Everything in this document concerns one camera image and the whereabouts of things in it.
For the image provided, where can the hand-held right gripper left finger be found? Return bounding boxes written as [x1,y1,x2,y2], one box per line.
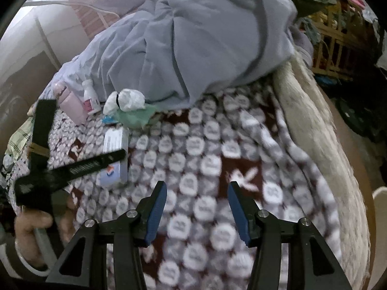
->
[45,181,168,290]

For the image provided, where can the white trash bin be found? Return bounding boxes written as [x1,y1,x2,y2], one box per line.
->
[370,186,387,227]

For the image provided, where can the white pill bottle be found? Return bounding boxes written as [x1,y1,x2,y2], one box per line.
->
[82,79,102,115]

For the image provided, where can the white medicine box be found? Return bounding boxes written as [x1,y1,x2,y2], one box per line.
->
[98,127,130,188]

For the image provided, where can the plaid cloth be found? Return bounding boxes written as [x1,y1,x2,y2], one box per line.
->
[6,115,35,170]

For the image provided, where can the person's left hand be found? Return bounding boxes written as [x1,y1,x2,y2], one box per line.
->
[15,193,76,257]

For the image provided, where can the white cable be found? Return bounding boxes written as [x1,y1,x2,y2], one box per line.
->
[22,0,121,17]

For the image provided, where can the printed brown white blanket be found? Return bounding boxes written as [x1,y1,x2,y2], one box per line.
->
[6,75,343,290]

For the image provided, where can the grey blue quilt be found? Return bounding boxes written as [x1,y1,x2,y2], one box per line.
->
[56,0,315,109]

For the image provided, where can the wooden rack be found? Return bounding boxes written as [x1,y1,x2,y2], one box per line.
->
[302,0,378,79]

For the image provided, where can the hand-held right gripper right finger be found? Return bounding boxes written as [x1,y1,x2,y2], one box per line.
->
[227,181,353,290]

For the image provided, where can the green wrapper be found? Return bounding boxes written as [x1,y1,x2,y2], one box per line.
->
[113,107,159,129]

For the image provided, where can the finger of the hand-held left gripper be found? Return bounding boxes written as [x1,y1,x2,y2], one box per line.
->
[32,99,58,173]
[57,149,126,182]

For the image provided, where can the beige fleece blanket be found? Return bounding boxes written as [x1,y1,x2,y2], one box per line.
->
[272,51,372,290]

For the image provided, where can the pink box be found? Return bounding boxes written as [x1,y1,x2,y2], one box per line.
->
[57,89,87,126]

